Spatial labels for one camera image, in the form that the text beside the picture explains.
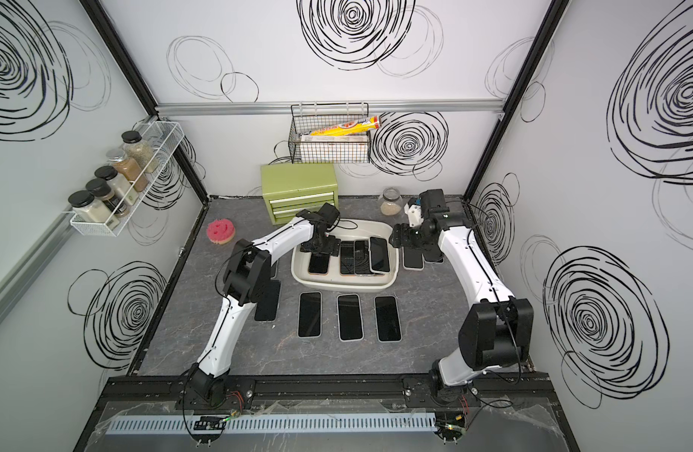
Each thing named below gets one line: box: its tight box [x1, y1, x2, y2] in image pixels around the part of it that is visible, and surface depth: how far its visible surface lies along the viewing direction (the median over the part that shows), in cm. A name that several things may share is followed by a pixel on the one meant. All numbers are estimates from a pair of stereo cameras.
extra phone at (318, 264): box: [307, 252, 331, 276], surface depth 101 cm
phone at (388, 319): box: [373, 295, 403, 343], surface depth 88 cm
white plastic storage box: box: [290, 218, 400, 292], surface depth 98 cm
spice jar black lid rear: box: [121, 129, 157, 174], surface depth 77 cm
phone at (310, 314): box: [297, 291, 323, 339], surface depth 92 cm
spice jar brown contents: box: [105, 147, 149, 192], surface depth 72 cm
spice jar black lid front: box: [67, 190, 113, 224], surface depth 63 cm
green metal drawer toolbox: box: [260, 162, 339, 226], surface depth 107 cm
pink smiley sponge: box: [207, 218, 236, 245], surface depth 107 cm
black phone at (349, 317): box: [337, 293, 365, 342], surface depth 88 cm
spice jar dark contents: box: [85, 177, 129, 217], surface depth 66 cm
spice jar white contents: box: [94, 164, 139, 206], surface depth 69 cm
